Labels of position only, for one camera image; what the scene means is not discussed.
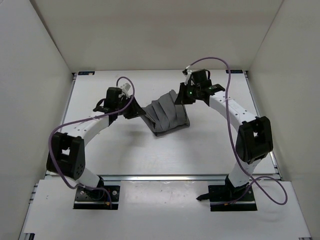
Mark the left blue label sticker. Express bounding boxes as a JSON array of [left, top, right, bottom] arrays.
[[77, 71, 95, 76]]

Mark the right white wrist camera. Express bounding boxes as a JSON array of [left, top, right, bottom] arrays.
[[182, 67, 193, 86]]

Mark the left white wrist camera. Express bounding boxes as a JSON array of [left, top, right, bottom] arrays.
[[120, 82, 131, 98]]

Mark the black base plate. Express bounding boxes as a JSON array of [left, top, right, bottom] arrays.
[[73, 184, 121, 210], [196, 185, 258, 212]]

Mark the blue label sticker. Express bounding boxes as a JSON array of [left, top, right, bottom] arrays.
[[225, 69, 244, 74], [77, 71, 95, 76]]

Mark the aluminium table rail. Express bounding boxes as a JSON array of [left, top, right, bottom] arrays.
[[102, 174, 226, 182]]

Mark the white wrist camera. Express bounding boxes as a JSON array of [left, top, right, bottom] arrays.
[[120, 82, 131, 98], [182, 67, 193, 86]]

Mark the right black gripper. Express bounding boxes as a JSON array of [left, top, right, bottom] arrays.
[[174, 83, 200, 106]]

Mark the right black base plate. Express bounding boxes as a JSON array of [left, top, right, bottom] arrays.
[[196, 185, 258, 212]]

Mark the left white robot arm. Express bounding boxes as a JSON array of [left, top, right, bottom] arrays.
[[46, 83, 146, 199]]

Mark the right blue label sticker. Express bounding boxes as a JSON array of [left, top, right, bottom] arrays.
[[225, 69, 244, 74]]

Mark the grey pleated skirt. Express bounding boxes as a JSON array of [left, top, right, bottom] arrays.
[[141, 89, 190, 136]]

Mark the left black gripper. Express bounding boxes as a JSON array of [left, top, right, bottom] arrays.
[[117, 94, 147, 119]]

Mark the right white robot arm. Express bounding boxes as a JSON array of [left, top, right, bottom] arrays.
[[174, 69, 273, 200]]

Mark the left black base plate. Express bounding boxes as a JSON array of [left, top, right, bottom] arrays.
[[73, 184, 121, 210]]

